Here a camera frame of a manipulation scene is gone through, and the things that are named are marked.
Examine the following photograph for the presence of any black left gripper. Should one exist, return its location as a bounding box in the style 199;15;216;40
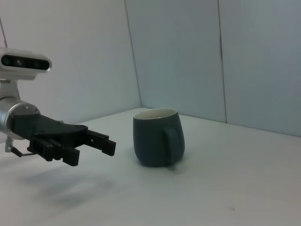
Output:
9;113;117;168

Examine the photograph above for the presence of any grey ceramic cup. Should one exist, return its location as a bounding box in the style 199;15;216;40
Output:
133;107;186;168

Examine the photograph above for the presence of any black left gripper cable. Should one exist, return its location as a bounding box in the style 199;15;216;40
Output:
4;136;40;157

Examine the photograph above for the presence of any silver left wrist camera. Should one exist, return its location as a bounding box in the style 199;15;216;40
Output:
0;47;53;81

